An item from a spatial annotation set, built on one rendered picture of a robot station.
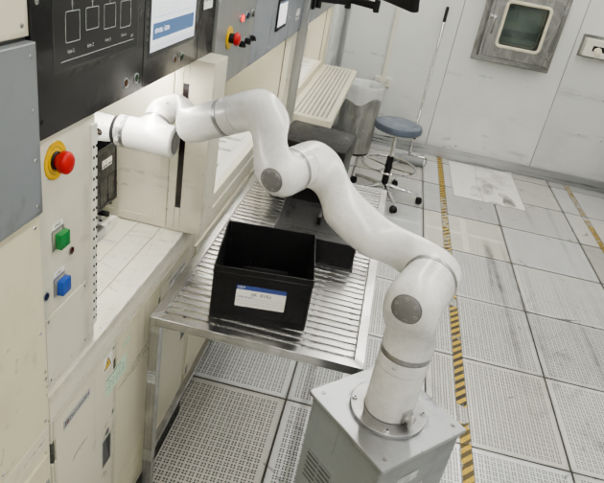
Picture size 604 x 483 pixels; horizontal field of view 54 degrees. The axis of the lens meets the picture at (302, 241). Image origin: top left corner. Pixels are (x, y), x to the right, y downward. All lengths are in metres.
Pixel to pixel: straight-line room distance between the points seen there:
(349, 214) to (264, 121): 0.28
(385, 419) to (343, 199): 0.53
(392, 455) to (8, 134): 1.01
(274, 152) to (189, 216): 0.63
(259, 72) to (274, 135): 1.88
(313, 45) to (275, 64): 1.51
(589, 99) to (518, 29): 0.94
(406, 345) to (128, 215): 1.00
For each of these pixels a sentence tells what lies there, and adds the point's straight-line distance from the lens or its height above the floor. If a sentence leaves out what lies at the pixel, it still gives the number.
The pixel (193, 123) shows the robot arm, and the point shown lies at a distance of 1.46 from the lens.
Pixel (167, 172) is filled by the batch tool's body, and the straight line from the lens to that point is 1.82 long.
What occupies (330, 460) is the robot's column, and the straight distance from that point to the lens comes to 1.56.
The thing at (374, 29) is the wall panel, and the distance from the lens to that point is 5.72.
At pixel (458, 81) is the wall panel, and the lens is 5.80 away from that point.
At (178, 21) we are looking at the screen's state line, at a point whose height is 1.52.
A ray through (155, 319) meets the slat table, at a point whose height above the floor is 0.75.
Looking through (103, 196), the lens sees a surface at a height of 1.00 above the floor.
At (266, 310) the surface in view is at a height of 0.81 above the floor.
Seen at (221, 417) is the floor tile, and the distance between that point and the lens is 2.49.
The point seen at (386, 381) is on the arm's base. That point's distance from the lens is 1.41.
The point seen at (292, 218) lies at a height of 0.86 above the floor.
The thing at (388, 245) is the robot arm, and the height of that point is 1.19.
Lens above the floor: 1.77
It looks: 28 degrees down
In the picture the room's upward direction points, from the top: 11 degrees clockwise
